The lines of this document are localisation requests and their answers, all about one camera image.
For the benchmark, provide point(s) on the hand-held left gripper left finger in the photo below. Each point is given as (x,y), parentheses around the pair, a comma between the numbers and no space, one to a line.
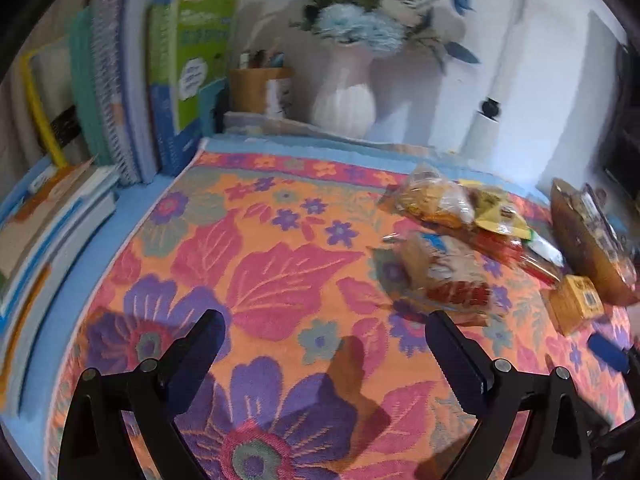
(200,355)

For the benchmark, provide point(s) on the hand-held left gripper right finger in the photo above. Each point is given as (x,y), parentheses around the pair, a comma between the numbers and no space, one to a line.
(457,360)

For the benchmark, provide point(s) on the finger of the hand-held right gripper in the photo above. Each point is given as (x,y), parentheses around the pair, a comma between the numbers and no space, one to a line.
(607,351)

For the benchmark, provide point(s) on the yellow boxed snack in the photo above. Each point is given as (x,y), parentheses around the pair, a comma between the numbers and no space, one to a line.
(575,305)

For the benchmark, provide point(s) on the red striped bread packet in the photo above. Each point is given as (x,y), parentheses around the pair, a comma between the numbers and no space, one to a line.
(450,270)

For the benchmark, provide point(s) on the woven wooden basket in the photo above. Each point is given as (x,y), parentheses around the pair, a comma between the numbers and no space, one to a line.
(585,255)

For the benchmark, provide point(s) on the white and green packet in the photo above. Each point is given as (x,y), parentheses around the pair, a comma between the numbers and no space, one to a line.
(545,250)

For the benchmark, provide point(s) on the red snack packet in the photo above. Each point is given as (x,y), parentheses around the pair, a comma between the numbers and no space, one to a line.
(515,255)

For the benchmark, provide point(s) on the pile of bagged snacks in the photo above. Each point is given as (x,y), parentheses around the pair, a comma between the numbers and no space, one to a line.
(607,230)

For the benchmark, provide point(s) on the yellow snack packet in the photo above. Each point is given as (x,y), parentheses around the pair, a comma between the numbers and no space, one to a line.
(495,212)

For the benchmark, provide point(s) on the clear crumbly cake packet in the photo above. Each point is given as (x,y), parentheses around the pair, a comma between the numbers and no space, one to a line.
(430,197)

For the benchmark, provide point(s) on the floral woven cloth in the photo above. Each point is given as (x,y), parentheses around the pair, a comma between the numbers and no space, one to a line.
(280,270)

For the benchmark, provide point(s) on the stack of flat books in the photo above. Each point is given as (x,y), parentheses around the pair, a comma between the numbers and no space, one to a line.
(50,220)

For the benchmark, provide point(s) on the white desk lamp stand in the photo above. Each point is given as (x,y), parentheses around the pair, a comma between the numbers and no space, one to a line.
(482,130)

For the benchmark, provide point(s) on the dark framed panel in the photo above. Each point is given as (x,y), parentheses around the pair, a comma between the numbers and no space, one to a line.
(625,110)

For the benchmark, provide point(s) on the translucent table cover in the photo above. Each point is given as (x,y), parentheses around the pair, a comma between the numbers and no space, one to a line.
(280,125)

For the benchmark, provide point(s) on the light blue card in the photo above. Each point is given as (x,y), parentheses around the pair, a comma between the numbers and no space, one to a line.
(212,110)

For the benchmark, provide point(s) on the wooden pen holder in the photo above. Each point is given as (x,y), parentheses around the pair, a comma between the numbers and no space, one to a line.
(252,90)

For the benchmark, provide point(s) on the white ribbed vase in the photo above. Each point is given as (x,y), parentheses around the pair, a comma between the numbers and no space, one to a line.
(345,105)

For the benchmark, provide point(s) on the teal spiral notebook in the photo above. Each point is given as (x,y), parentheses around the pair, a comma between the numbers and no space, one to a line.
(87,95)

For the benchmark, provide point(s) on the yellow book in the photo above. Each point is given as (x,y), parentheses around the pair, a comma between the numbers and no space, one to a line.
(42,110)

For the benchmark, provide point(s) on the green and blue book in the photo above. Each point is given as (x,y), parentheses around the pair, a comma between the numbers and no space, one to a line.
(195,60)

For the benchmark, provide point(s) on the bunch of pens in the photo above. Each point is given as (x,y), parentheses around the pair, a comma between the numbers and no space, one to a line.
(260,58)

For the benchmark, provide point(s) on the artificial flower bouquet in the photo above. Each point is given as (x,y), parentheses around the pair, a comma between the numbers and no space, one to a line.
(360,25)

